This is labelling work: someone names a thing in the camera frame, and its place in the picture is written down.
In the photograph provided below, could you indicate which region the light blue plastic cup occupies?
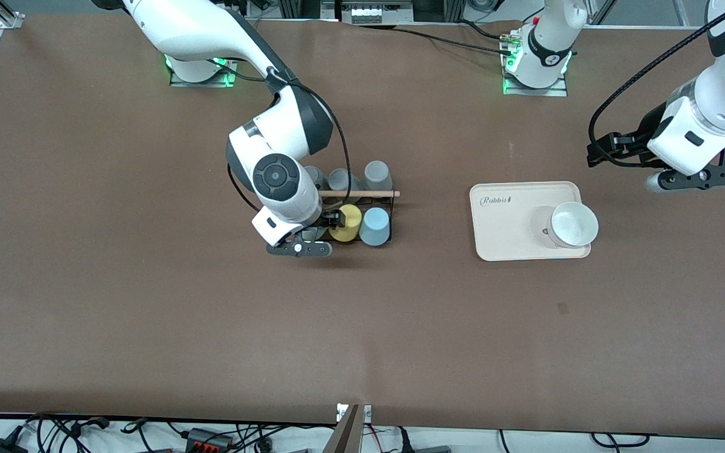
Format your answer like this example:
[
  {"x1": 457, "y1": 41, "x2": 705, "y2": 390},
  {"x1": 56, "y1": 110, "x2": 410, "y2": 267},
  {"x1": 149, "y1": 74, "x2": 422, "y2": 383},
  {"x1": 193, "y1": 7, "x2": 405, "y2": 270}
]
[{"x1": 359, "y1": 207, "x2": 391, "y2": 247}]

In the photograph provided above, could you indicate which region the yellow plastic cup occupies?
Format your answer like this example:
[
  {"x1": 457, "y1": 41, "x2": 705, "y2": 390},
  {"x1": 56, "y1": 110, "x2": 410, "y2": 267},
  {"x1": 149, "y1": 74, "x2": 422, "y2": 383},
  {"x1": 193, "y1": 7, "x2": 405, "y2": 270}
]
[{"x1": 329, "y1": 204, "x2": 363, "y2": 243}]

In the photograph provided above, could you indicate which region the white bowl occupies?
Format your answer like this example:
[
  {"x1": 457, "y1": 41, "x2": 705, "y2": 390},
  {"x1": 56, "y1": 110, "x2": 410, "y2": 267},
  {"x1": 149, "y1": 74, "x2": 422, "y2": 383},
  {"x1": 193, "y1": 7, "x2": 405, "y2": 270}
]
[{"x1": 548, "y1": 201, "x2": 600, "y2": 249}]

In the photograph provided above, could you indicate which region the cream rectangular tray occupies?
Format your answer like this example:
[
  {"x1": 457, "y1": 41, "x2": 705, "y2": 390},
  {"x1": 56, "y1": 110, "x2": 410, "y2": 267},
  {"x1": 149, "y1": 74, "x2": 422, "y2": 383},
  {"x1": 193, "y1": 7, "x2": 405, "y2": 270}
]
[{"x1": 469, "y1": 181, "x2": 592, "y2": 262}]

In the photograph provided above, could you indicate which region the grey power strip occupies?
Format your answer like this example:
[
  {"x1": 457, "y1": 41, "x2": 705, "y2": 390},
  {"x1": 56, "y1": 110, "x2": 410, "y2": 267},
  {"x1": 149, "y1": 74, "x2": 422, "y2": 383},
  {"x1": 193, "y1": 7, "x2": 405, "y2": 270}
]
[{"x1": 350, "y1": 2, "x2": 400, "y2": 25}]

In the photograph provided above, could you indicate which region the black orange connector block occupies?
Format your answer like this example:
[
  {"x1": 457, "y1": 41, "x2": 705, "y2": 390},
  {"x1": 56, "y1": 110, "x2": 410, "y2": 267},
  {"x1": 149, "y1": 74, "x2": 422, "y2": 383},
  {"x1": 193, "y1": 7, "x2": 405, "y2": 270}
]
[{"x1": 185, "y1": 428, "x2": 235, "y2": 452}]

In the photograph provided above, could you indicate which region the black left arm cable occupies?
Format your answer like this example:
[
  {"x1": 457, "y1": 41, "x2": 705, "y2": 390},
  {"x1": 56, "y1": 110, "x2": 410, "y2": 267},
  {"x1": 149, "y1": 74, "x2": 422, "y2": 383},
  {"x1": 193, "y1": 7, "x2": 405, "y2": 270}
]
[{"x1": 587, "y1": 0, "x2": 725, "y2": 169}]

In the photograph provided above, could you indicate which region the black wire cup rack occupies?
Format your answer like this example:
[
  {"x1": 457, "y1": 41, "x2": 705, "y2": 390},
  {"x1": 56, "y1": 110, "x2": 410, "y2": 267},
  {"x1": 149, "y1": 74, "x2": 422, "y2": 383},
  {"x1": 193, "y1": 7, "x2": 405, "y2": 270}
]
[{"x1": 303, "y1": 189, "x2": 401, "y2": 246}]

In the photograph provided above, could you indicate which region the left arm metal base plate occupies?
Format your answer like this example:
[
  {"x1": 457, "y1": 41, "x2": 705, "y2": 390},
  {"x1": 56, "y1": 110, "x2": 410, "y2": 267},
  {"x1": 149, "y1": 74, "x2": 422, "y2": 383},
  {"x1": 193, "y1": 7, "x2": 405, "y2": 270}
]
[{"x1": 503, "y1": 28, "x2": 570, "y2": 98}]

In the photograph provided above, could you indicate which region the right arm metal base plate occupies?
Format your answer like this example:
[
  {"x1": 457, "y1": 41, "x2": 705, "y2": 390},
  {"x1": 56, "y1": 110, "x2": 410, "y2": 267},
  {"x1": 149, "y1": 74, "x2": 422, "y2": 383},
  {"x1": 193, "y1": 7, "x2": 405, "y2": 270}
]
[{"x1": 169, "y1": 57, "x2": 237, "y2": 88}]

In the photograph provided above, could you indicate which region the black braided table cable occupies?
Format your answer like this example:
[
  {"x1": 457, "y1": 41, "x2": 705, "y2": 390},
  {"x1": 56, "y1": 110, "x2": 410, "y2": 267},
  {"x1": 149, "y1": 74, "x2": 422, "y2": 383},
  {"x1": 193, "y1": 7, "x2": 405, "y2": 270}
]
[{"x1": 394, "y1": 26, "x2": 517, "y2": 54}]

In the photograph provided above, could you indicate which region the white post bracket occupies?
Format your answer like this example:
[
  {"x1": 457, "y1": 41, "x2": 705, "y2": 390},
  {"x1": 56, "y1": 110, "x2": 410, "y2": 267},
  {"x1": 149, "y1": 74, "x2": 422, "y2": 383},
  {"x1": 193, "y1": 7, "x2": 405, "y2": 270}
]
[{"x1": 336, "y1": 403, "x2": 373, "y2": 423}]

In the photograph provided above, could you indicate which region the wooden camera post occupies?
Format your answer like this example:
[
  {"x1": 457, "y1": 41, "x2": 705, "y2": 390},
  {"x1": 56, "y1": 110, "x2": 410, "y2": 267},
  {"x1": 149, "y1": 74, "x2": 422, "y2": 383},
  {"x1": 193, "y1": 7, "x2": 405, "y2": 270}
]
[{"x1": 322, "y1": 405, "x2": 361, "y2": 453}]

